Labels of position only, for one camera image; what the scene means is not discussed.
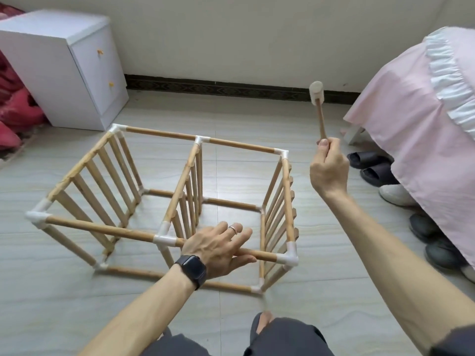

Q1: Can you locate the person's black sandal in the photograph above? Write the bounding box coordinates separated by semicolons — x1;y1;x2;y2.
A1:
249;311;276;346

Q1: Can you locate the person's right forearm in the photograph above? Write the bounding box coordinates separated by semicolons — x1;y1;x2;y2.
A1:
327;187;475;353

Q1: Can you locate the wooden mallet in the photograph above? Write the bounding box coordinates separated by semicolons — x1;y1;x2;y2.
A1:
309;80;328;143

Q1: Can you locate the person's left forearm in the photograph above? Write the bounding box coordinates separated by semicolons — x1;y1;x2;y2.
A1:
78;267;195;356

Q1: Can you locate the pink ruffled bed skirt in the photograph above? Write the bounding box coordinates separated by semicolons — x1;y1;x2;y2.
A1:
343;26;475;267

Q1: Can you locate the white bed leg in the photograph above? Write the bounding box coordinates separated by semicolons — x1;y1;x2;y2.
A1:
341;126;365;145

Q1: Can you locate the black slipper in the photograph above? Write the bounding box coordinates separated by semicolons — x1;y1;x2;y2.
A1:
347;150;393;170
361;162;402;187

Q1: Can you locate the white box cabinet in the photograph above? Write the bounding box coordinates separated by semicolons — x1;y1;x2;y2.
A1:
0;8;129;132

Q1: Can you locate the person's left hand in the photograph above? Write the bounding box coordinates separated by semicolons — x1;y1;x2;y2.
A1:
180;221;258;280

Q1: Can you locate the dark shoe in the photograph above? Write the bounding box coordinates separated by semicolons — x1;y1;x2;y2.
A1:
425;237;469;271
408;211;442;243

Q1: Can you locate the person's black shirt sleeve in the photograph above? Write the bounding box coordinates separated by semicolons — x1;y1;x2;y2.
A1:
430;326;475;356

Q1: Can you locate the black smartwatch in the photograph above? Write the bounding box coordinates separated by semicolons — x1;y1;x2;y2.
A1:
174;253;209;291

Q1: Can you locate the person's right hand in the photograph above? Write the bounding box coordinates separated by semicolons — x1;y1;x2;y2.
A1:
309;137;350;201

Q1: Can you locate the red fleece blanket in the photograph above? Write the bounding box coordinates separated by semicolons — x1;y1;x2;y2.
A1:
0;3;49;151

